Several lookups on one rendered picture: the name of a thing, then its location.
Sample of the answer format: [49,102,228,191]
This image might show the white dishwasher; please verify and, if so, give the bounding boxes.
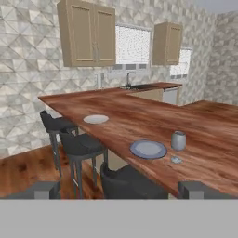
[162,86,179,106]

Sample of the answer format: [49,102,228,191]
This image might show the clear wine glass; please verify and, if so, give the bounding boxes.
[170,130,187,165]

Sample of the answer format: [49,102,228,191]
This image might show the white paper towel holder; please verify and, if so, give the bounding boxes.
[95,72,106,90]

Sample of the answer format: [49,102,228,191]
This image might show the beige double-door wall cupboard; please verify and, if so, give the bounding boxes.
[56,0,117,68]

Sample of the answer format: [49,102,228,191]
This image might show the dark grey bar stool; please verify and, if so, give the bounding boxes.
[99,162,170,200]
[39,110,80,179]
[59,127,109,200]

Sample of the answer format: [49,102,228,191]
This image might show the dark tap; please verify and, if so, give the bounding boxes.
[125,72,137,88]

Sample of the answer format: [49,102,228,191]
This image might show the white window blind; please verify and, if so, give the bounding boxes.
[169,47,193,78]
[114,23,152,66]

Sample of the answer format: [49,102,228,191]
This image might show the blue-grey plate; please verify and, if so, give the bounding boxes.
[129,139,168,160]

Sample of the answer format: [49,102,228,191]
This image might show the beige single-door wall cupboard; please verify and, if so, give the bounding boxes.
[151,21,183,66]

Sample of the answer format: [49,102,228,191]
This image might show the beige base cupboard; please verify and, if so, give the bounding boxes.
[129,89,165,103]

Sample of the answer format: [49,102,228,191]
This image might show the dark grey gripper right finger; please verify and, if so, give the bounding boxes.
[178,180,237,200]

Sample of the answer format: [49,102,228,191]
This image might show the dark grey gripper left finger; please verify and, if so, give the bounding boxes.
[3,181,61,200]

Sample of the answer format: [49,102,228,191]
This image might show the white plate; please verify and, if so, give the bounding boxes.
[83,114,110,125]

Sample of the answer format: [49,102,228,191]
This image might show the dark sink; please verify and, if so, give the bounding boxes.
[121,84,159,91]

